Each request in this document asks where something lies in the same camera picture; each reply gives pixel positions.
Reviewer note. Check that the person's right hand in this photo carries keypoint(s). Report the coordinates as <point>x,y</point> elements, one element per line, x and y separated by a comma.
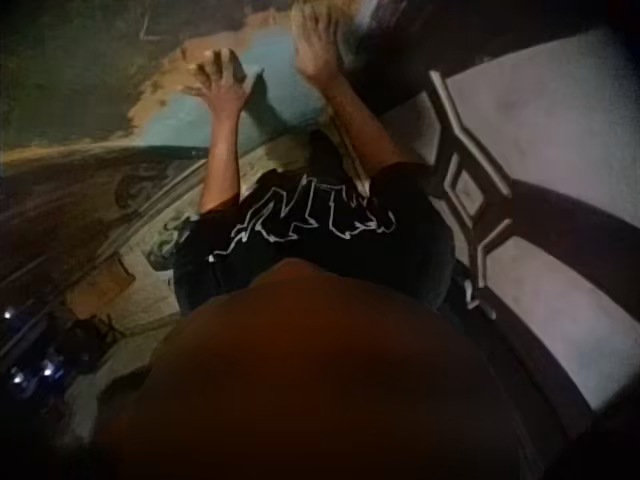
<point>320,50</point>

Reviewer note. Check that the person's left hand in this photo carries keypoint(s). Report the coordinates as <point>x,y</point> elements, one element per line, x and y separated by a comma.
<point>225,87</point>

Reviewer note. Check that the tan cloth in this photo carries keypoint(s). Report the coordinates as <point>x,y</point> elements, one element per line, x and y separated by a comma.
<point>167,77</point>

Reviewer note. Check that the teal cloth sheet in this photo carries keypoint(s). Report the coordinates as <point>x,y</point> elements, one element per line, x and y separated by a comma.
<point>282,102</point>

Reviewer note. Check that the patterned floor mat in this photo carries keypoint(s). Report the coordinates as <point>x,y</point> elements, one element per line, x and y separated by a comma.
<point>150,187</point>

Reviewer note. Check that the brown cardboard box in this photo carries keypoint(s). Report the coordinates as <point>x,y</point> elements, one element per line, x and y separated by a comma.
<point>100,290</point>

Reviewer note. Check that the dark device with lights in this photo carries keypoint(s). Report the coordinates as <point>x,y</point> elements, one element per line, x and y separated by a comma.
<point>35,360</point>

